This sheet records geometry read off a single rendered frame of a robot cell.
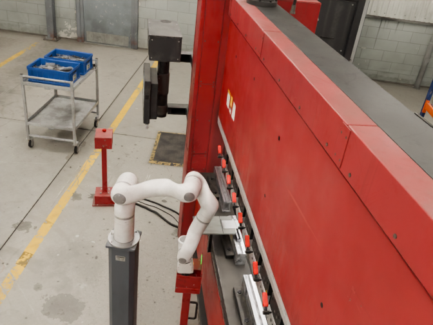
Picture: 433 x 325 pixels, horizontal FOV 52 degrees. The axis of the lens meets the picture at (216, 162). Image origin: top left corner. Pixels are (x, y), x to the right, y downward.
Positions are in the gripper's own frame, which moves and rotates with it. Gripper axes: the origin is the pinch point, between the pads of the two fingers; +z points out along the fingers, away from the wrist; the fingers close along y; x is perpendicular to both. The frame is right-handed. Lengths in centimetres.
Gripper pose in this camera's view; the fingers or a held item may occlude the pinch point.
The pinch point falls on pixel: (185, 277)
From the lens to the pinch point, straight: 290.8
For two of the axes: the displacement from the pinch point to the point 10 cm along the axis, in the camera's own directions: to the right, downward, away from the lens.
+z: -0.2, 8.6, 5.0
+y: -10.0, -0.2, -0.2
